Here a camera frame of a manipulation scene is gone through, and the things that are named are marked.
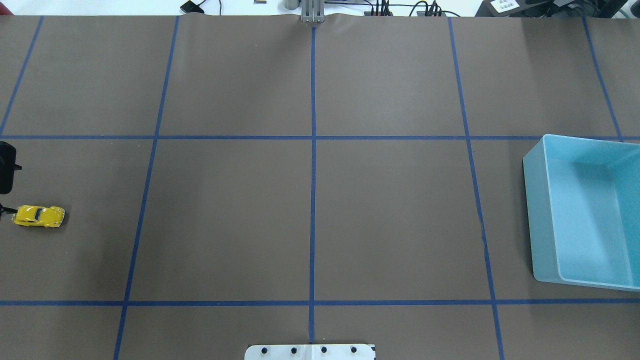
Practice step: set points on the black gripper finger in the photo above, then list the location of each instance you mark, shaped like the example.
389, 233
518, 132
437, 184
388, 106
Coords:
7, 210

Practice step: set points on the yellow beetle toy car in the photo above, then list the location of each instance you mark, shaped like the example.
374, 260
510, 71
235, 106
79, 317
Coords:
39, 216

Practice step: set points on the black small device on desk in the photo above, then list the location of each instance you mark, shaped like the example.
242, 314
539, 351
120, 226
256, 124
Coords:
191, 7

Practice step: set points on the white label card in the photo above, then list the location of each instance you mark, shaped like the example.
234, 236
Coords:
502, 6

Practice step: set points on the light blue plastic bin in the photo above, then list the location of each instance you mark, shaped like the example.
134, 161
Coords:
583, 206

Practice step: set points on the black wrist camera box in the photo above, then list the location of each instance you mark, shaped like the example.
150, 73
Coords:
8, 167

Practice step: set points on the grey aluminium frame post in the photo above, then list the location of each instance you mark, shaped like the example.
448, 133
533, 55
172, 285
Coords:
312, 11

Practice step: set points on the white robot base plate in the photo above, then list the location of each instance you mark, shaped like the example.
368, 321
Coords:
357, 351

